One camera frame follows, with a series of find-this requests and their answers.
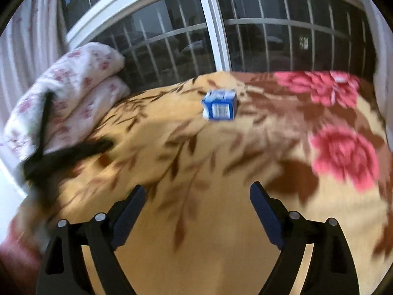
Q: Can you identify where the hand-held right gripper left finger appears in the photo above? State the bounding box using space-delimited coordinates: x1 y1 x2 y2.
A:
37 184 146 295

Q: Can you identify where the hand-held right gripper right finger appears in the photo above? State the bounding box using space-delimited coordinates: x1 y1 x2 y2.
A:
249 181 360 295

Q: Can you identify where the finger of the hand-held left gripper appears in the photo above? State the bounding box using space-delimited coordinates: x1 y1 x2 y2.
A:
34 91 55 160
37 138 114 169

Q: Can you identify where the blue and white carton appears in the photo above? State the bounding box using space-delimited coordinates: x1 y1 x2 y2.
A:
201 90 238 121

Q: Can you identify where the white floral folded quilt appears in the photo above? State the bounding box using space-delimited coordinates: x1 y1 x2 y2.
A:
0 42 131 173

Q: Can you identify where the yellow floral blanket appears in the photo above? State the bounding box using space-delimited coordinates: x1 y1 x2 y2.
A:
9 71 390 295

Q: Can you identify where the pale pink curtain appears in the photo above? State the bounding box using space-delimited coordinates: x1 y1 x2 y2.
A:
0 0 70 123

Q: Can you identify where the red cloth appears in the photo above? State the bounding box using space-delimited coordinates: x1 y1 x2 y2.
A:
0 218 50 286

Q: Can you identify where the metal window grille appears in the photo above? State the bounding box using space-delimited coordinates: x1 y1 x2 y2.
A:
61 0 372 89

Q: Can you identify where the white curtain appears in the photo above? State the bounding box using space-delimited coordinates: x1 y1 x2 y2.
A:
362 3 393 148

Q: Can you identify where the white window frame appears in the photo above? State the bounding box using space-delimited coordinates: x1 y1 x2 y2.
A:
66 0 369 73

